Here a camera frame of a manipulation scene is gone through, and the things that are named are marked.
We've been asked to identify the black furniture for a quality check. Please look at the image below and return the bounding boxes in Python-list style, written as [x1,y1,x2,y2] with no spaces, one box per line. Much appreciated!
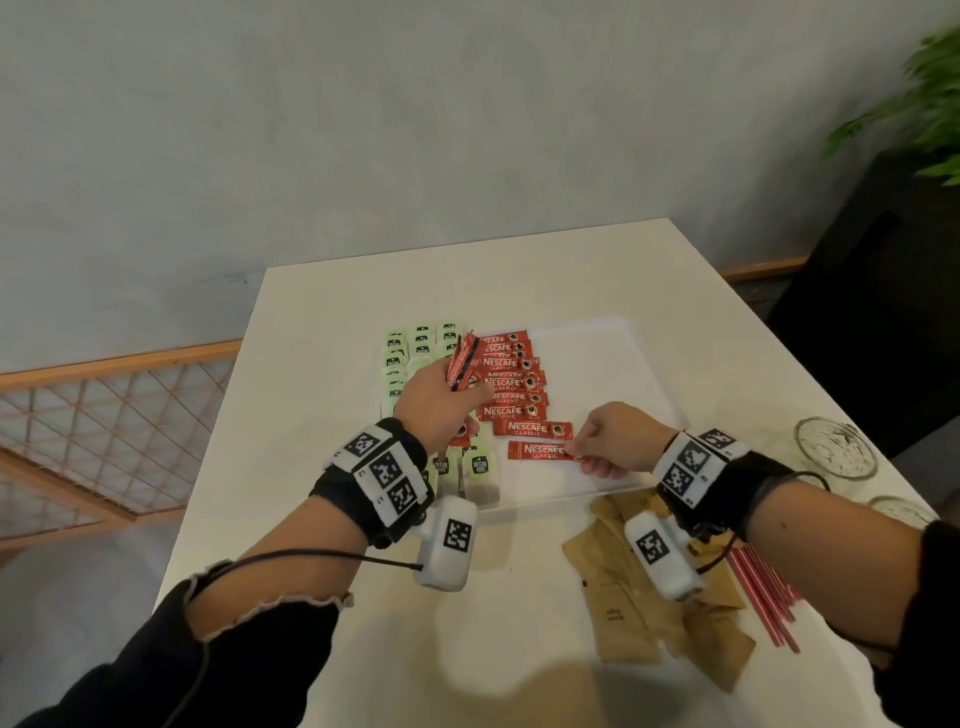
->
[766,149,960,459]

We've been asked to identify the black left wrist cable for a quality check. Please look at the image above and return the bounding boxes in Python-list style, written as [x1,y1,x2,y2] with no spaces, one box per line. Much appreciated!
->
[161,548,425,728]

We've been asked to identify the person's black top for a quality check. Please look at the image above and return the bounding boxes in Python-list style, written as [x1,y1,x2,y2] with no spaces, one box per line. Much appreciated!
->
[14,521,960,728]

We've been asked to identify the person's right hand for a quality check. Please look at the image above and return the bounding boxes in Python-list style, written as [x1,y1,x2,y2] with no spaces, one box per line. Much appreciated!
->
[563,401,680,481]

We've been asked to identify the person's left hand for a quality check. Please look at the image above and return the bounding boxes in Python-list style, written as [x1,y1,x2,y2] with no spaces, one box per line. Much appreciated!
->
[393,358,496,457]

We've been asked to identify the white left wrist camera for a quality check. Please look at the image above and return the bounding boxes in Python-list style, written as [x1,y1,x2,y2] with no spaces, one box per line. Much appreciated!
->
[412,494,479,594]

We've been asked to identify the person's left forearm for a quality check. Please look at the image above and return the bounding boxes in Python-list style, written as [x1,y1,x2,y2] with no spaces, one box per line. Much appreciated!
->
[185,494,369,643]

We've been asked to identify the rows of laid tea bags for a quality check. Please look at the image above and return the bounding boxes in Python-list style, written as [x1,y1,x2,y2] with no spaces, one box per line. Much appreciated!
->
[378,320,504,508]

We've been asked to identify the red Nescafe coffee sticks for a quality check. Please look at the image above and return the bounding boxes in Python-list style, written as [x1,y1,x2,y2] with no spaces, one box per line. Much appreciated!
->
[448,328,575,449]

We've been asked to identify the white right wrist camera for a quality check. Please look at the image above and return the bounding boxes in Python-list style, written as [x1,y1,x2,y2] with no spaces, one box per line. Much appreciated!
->
[623,511,706,603]

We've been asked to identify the clear glass jar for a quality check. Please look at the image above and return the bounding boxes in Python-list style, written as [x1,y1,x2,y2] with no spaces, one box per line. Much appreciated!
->
[868,494,939,530]
[793,416,879,483]

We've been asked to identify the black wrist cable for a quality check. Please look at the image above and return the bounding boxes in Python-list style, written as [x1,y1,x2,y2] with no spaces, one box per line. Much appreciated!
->
[693,470,898,654]
[161,548,425,728]

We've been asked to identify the white tray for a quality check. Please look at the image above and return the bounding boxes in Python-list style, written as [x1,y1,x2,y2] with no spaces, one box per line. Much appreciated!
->
[378,314,688,513]

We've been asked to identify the red stirrer sticks bundle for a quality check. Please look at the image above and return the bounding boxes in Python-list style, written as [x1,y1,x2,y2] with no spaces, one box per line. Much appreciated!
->
[723,543,804,655]

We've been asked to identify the black left wristband marker tags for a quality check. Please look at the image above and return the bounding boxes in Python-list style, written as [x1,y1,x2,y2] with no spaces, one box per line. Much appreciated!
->
[308,417,436,550]

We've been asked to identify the person's right forearm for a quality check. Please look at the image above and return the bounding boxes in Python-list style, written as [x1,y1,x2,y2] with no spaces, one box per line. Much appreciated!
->
[746,479,924,654]

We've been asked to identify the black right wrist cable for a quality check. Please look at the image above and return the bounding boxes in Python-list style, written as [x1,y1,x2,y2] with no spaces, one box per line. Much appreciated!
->
[693,470,898,654]

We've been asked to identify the wooden wall rail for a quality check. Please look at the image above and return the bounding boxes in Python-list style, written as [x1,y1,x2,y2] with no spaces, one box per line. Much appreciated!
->
[719,256,810,283]

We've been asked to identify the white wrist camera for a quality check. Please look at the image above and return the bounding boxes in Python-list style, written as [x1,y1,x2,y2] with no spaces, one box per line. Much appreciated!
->
[412,494,479,594]
[623,511,706,603]

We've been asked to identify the wooden lattice screen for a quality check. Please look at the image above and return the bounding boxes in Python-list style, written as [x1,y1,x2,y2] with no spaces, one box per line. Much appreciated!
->
[0,338,243,553]

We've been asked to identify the green hanging plant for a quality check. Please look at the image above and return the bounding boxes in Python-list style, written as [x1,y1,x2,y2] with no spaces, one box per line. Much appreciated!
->
[821,26,960,187]

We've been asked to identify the pile of brown sugar packets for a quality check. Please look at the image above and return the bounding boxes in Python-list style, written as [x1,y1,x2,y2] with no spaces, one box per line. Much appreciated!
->
[560,491,757,695]

